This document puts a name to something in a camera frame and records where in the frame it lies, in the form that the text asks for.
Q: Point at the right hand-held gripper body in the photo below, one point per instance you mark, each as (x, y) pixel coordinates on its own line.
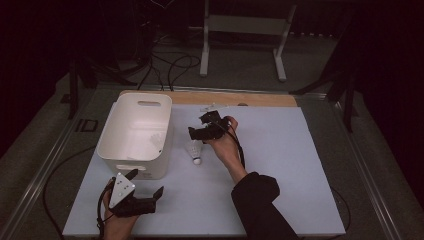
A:
(213, 130)

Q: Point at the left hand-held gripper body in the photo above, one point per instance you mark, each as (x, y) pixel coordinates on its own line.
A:
(133, 206)

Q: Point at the white shuttlecock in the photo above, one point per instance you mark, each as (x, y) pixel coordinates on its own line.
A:
(157, 140)
(195, 150)

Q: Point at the white plastic bin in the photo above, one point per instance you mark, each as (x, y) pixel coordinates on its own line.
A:
(133, 126)

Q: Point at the person's right hand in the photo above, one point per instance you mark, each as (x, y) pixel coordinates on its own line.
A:
(226, 150)

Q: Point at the person's left hand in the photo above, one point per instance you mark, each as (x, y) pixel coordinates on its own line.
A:
(117, 228)

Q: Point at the white table mat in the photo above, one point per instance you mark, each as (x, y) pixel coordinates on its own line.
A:
(283, 150)

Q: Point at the black metal stand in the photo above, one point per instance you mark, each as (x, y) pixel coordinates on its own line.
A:
(348, 96)
(74, 90)

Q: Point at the white metal stand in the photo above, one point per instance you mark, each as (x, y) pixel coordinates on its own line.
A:
(246, 25)

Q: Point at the metal floor rail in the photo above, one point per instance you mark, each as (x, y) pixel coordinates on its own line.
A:
(40, 180)
(366, 173)

